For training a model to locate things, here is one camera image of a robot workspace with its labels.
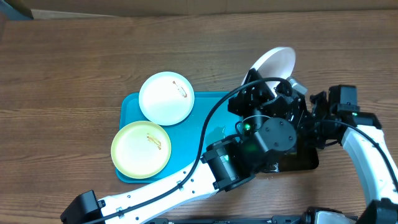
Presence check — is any white plate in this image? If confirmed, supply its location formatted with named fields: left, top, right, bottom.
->
left=251, top=47, right=296, bottom=85
left=139, top=71, right=195, bottom=126

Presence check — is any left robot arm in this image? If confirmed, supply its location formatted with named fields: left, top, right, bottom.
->
left=60, top=69, right=307, bottom=223

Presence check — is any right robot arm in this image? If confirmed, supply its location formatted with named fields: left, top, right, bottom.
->
left=297, top=85, right=397, bottom=223

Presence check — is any black water tray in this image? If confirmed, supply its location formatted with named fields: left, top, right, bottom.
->
left=261, top=147, right=319, bottom=173

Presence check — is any teal plastic tray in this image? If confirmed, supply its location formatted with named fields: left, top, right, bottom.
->
left=116, top=91, right=241, bottom=184

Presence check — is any yellow plate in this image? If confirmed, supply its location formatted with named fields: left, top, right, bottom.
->
left=111, top=121, right=172, bottom=179

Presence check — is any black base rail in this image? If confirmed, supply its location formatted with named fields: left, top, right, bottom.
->
left=146, top=213, right=313, bottom=224

